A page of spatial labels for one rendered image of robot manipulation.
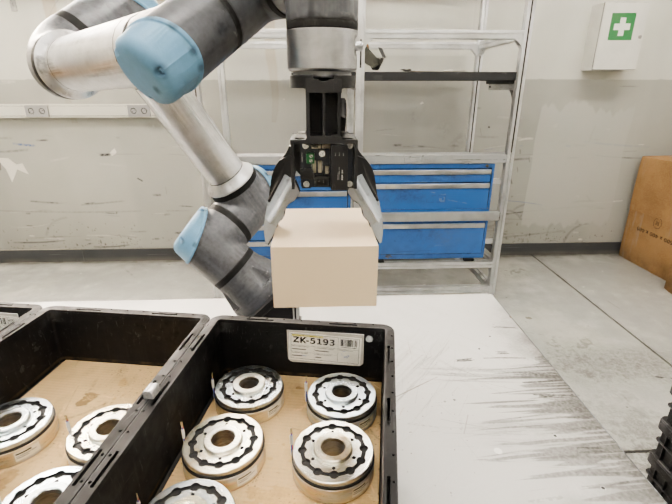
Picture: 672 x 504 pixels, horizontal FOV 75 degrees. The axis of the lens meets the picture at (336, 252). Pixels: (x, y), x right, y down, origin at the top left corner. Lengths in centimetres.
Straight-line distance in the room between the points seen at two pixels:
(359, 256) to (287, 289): 9
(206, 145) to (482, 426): 76
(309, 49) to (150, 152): 305
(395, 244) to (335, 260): 210
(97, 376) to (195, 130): 48
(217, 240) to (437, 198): 178
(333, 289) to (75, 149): 330
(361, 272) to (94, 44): 40
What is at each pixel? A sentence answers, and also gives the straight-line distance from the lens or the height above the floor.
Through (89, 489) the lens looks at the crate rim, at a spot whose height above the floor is 93.
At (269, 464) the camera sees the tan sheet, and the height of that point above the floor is 83.
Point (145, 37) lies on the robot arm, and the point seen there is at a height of 133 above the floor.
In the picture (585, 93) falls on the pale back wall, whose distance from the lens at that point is 377.
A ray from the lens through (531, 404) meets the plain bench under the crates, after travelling 99.
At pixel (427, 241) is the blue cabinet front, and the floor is 43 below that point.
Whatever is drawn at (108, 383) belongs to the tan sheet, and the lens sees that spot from 84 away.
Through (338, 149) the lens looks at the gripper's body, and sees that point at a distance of 47.
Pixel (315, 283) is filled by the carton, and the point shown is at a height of 108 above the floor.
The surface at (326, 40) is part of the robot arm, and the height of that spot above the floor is 133.
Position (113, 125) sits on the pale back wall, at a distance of 356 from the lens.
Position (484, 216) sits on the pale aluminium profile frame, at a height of 59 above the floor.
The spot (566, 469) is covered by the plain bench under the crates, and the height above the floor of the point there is 70.
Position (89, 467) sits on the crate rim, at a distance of 55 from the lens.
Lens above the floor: 129
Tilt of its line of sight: 21 degrees down
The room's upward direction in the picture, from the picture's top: straight up
